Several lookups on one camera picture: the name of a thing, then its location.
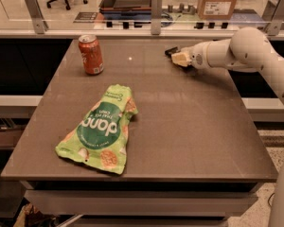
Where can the middle metal glass post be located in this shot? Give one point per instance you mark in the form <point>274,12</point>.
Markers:
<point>156,13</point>

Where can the brown crumpled paper bag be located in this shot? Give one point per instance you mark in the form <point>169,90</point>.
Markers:
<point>30,216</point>

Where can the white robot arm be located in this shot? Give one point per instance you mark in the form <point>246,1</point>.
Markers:
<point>248,48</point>

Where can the left metal glass post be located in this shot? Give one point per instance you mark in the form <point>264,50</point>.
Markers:
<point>39,23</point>

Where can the green rice chip bag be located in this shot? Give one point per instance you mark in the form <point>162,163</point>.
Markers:
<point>100,139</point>

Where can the metal glass post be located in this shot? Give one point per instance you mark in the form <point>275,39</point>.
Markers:
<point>274,14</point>
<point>39,23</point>
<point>156,13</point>

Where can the cardboard box with label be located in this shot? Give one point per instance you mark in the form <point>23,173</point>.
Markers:
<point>216,9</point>

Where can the orange soda can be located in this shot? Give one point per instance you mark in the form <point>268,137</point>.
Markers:
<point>91,54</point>

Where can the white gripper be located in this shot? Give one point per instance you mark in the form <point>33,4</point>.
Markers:
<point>198,56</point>

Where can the black rxbar chocolate bar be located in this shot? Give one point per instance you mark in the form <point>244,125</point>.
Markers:
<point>171,51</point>

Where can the right metal glass post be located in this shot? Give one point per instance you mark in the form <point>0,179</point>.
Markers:
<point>274,14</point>

